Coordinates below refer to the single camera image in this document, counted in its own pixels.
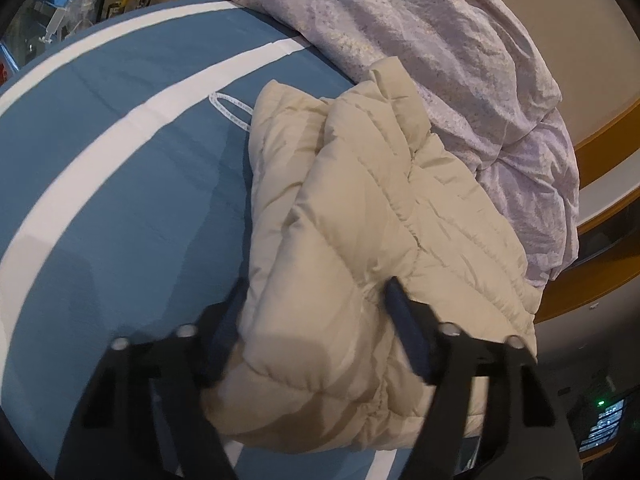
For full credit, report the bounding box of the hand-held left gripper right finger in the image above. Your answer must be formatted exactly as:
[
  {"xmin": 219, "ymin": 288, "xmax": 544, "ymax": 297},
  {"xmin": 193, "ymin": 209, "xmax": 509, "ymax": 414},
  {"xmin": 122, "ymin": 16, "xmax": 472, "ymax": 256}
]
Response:
[{"xmin": 384, "ymin": 276, "xmax": 557, "ymax": 480}]

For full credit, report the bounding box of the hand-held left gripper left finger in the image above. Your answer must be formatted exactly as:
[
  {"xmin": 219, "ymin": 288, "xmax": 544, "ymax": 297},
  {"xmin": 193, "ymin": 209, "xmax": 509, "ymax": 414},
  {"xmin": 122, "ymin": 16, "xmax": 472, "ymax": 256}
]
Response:
[{"xmin": 82, "ymin": 280, "xmax": 251, "ymax": 480}]

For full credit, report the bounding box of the cream puffer jacket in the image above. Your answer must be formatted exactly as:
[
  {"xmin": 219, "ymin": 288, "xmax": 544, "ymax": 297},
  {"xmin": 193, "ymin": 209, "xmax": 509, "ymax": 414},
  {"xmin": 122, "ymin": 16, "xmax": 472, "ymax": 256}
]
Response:
[{"xmin": 202, "ymin": 56, "xmax": 539, "ymax": 455}]

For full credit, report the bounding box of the blue white-striped bed sheet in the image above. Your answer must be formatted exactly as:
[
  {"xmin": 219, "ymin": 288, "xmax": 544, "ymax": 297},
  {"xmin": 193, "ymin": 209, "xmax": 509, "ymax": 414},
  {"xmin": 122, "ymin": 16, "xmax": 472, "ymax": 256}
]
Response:
[{"xmin": 0, "ymin": 0, "xmax": 481, "ymax": 480}]

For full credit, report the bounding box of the black electronic device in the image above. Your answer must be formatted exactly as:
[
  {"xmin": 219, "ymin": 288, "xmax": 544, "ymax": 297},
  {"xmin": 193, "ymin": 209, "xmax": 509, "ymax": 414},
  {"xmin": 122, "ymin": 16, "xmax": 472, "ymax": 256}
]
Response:
[{"xmin": 575, "ymin": 395, "xmax": 630, "ymax": 456}]

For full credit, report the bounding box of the white lace ribbon loop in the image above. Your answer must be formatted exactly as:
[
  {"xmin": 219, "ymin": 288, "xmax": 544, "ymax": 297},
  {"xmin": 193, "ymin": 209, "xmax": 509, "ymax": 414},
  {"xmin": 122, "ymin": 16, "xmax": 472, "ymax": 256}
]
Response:
[{"xmin": 207, "ymin": 91, "xmax": 252, "ymax": 132}]

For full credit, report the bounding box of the lilac floral duvet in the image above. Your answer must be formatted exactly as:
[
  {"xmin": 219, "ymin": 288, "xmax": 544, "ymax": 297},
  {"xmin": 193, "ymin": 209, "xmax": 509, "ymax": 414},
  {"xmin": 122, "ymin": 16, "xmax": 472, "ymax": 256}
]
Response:
[{"xmin": 200, "ymin": 0, "xmax": 582, "ymax": 289}]

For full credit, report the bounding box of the cluttered shelf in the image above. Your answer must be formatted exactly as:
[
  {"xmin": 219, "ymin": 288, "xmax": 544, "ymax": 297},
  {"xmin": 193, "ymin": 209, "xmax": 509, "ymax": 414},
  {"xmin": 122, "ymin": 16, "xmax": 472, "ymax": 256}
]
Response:
[{"xmin": 0, "ymin": 0, "xmax": 168, "ymax": 68}]

